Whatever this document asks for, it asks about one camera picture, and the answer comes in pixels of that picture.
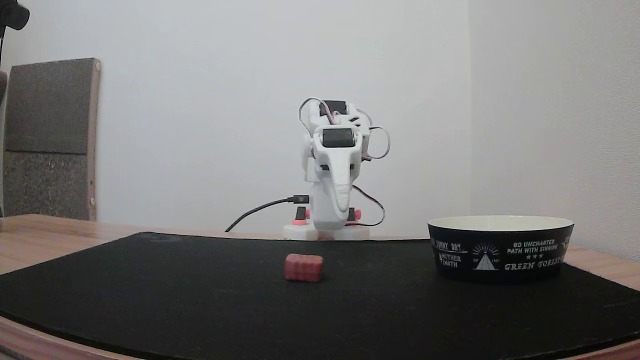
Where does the red brick toy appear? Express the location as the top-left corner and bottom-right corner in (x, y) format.
(284, 253), (324, 283)

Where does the black bowl with white print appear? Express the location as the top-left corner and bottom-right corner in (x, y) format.
(428, 215), (575, 285)

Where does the black desk mat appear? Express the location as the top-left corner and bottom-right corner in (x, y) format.
(0, 231), (640, 360)

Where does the red white black servo wire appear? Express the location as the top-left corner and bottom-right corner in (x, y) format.
(345, 184), (386, 227)
(368, 126), (391, 161)

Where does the black cable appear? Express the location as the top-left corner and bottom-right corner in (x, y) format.
(225, 195), (310, 233)

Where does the grey felt board wooden frame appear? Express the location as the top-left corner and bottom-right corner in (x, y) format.
(2, 57), (102, 222)

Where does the black camera on stand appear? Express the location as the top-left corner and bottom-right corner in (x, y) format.
(0, 0), (30, 32)

